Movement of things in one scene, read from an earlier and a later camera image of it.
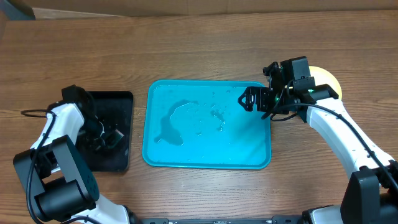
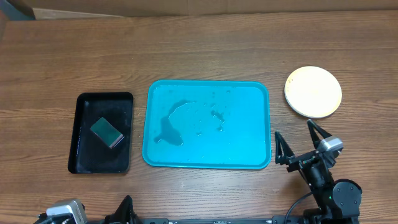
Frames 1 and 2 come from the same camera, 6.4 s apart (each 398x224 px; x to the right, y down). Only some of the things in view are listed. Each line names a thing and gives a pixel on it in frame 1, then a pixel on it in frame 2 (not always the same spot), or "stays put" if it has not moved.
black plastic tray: x=115 y=109 stays put
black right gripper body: x=268 y=99 -> x=302 y=161
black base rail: x=278 y=219 stays put
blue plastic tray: x=201 y=124 stays put
